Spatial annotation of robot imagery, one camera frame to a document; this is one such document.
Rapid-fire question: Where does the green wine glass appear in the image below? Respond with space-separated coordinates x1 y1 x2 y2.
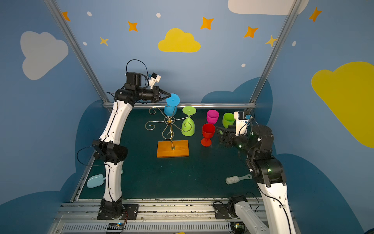
181 106 196 137
219 113 235 135

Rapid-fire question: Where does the blue wine glass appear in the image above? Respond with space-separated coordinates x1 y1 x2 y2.
164 94 180 117

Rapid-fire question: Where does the red wine glass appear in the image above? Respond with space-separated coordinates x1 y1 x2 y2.
201 123 216 147

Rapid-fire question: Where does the magenta wine glass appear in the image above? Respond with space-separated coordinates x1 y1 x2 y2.
206 110 219 125

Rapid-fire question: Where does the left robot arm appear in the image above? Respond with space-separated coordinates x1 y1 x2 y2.
92 72 171 220

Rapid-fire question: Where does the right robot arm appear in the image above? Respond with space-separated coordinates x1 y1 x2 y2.
217 125 296 234

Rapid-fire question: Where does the wooden rack base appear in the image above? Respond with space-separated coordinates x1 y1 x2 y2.
157 140 189 159

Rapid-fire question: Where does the white scrub brush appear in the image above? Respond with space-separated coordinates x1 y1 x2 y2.
225 174 252 185

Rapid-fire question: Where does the light blue plastic scoop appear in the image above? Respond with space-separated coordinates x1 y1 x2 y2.
87 174 106 189

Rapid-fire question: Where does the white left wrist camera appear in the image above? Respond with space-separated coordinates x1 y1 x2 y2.
148 73 161 89

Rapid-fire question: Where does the gold wire wine glass rack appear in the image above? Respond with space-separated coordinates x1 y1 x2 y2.
145 108 187 142

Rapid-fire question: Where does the horizontal aluminium back rail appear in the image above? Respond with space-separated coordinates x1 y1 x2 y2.
102 101 257 110

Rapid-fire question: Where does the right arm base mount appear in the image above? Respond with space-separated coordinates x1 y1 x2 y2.
212 195 269 234

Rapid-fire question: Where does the front aluminium rail bed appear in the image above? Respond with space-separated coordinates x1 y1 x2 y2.
48 198 268 234

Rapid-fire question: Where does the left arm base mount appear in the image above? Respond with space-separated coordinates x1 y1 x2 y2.
97 199 139 220

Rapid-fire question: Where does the left aluminium frame post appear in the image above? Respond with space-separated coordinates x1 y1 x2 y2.
44 0 110 102

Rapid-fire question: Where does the aluminium frame post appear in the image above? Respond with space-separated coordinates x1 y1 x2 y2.
249 0 303 106
44 0 110 102

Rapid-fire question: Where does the right aluminium frame post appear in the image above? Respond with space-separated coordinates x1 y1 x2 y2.
249 0 303 106

